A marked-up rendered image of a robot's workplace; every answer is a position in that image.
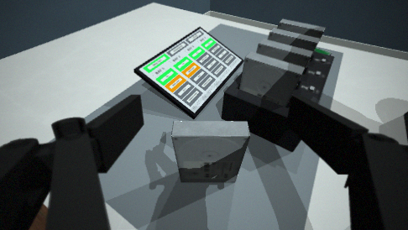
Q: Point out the grey flat mat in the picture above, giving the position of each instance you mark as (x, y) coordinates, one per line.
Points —
(272, 191)

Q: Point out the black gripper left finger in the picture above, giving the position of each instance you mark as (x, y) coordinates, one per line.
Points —
(66, 169)

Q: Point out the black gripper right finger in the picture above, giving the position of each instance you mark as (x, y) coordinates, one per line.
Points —
(376, 165)

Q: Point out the black status display screen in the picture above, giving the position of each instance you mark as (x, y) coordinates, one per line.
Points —
(191, 71)

